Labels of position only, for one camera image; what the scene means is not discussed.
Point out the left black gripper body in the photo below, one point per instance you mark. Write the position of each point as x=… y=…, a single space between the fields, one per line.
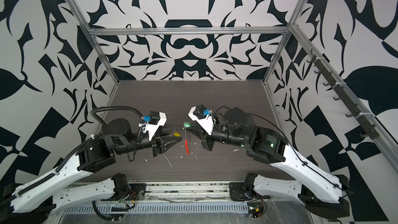
x=154 y=144

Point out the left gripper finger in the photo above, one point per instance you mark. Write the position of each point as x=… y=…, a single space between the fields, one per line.
x=167 y=130
x=169 y=141

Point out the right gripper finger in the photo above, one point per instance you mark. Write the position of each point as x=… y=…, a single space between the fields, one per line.
x=199 y=133
x=195 y=126

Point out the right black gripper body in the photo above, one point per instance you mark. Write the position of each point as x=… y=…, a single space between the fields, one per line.
x=210 y=142

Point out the red key tag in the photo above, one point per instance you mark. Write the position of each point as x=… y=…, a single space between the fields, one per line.
x=186 y=143

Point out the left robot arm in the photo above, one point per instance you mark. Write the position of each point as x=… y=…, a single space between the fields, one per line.
x=35 y=201

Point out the small electronics board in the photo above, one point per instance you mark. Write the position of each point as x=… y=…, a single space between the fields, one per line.
x=256 y=211

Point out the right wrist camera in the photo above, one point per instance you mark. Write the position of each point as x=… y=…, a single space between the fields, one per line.
x=203 y=116

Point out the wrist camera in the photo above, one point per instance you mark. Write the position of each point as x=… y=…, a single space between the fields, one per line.
x=150 y=123
x=203 y=116

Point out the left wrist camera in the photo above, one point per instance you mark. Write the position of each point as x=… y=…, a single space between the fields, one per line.
x=150 y=123

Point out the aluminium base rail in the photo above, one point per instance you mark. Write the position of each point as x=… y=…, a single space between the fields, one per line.
x=199 y=189

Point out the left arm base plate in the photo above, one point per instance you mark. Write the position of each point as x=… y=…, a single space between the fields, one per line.
x=135 y=191

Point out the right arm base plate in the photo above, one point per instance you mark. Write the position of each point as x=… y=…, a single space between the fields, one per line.
x=239 y=193

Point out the white cable duct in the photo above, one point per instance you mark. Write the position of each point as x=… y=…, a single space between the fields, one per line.
x=174 y=208

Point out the black wall hook rack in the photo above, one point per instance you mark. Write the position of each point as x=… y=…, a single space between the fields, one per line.
x=345 y=94

